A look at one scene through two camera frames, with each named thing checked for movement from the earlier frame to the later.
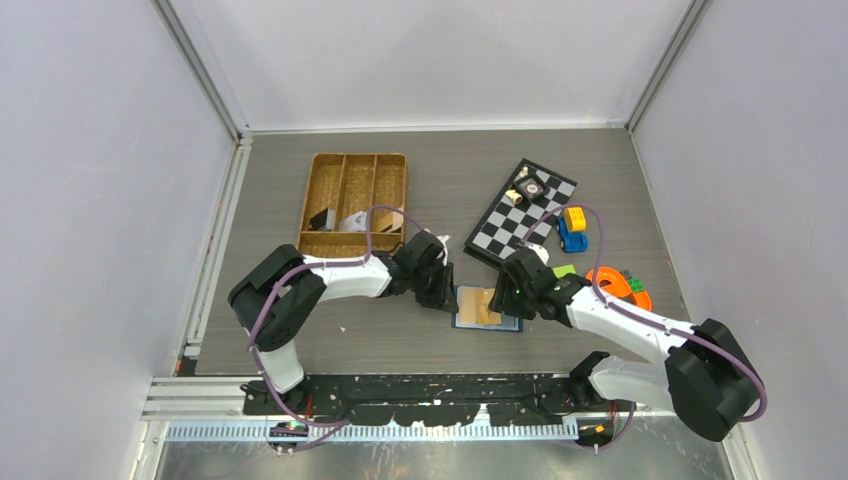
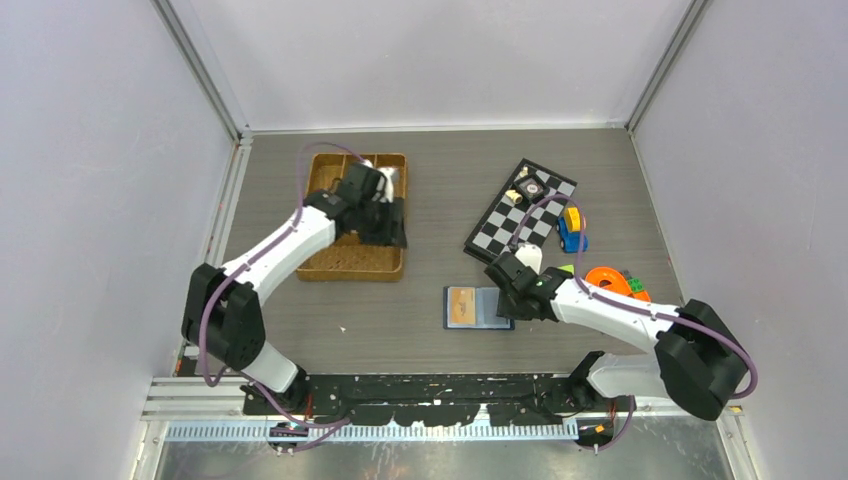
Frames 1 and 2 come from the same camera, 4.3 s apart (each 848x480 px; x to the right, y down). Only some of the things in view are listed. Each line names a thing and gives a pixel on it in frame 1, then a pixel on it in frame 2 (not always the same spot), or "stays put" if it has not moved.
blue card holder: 472,304 stays put
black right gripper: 502,301 stays put
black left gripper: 444,297 -> 392,233
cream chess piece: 514,196 stays put
